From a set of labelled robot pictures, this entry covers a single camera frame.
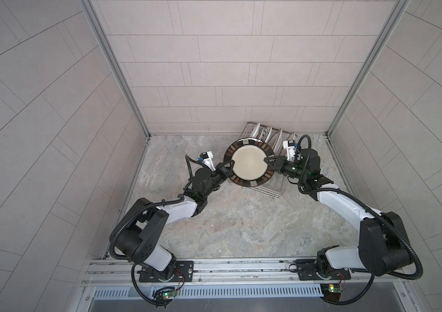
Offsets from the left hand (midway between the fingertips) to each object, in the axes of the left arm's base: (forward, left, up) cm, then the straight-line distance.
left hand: (240, 161), depth 79 cm
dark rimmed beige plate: (-4, -4, -1) cm, 5 cm away
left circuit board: (-44, +26, -16) cm, 53 cm away
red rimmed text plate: (+22, -27, -9) cm, 36 cm away
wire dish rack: (+13, -16, 0) cm, 21 cm away
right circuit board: (-43, -32, -20) cm, 57 cm away
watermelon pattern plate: (+20, -8, -2) cm, 21 cm away
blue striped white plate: (+14, -13, -4) cm, 19 cm away
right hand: (0, -9, 0) cm, 10 cm away
